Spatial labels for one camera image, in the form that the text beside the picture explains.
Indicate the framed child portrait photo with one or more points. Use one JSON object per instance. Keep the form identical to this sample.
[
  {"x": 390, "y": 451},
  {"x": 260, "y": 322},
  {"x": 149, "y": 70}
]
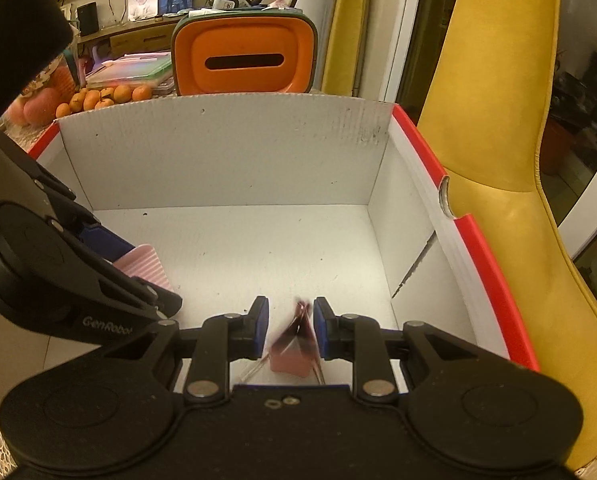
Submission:
[{"x": 138, "y": 10}]

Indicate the orange tangerine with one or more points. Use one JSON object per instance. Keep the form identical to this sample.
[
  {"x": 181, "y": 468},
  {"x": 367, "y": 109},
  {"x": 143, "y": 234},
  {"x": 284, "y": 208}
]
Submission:
[
  {"x": 122, "y": 94},
  {"x": 92, "y": 98},
  {"x": 142, "y": 93},
  {"x": 63, "y": 110}
]

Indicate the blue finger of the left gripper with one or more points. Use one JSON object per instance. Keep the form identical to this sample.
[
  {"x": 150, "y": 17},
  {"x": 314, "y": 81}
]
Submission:
[{"x": 105, "y": 243}]

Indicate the yellow chair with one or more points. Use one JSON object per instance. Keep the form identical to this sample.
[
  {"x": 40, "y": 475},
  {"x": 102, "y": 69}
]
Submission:
[{"x": 484, "y": 117}]

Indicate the small dark red sachet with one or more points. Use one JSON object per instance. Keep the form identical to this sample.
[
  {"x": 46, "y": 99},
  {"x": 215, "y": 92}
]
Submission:
[{"x": 294, "y": 350}]

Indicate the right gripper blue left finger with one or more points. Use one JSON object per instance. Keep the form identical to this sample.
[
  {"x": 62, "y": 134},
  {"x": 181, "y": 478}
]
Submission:
[{"x": 247, "y": 332}]

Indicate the red white cardboard box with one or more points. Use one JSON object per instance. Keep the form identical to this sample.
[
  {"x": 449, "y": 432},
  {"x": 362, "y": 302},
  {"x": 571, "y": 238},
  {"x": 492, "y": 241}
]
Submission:
[{"x": 290, "y": 197}]

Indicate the red apple left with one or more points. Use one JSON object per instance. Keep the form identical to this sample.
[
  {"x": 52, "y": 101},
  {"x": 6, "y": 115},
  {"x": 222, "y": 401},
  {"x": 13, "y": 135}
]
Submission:
[{"x": 40, "y": 109}]

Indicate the wooden TV cabinet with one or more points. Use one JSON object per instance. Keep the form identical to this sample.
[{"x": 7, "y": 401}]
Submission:
[{"x": 150, "y": 35}]

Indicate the yellow curtain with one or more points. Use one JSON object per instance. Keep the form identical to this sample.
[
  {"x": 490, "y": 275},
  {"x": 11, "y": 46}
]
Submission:
[{"x": 344, "y": 47}]

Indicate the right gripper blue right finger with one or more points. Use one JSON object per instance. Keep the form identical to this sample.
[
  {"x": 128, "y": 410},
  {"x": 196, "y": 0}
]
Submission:
[{"x": 335, "y": 334}]

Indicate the pink ribbed object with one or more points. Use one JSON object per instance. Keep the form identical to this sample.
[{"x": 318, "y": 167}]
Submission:
[{"x": 143, "y": 262}]

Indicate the black speaker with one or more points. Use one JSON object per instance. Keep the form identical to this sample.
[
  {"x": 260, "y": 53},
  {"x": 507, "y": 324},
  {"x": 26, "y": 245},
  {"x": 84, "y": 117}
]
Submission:
[{"x": 87, "y": 17}]

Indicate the green orange tissue box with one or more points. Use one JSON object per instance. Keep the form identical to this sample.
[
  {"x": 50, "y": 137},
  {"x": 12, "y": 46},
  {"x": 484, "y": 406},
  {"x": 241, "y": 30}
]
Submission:
[{"x": 244, "y": 51}]

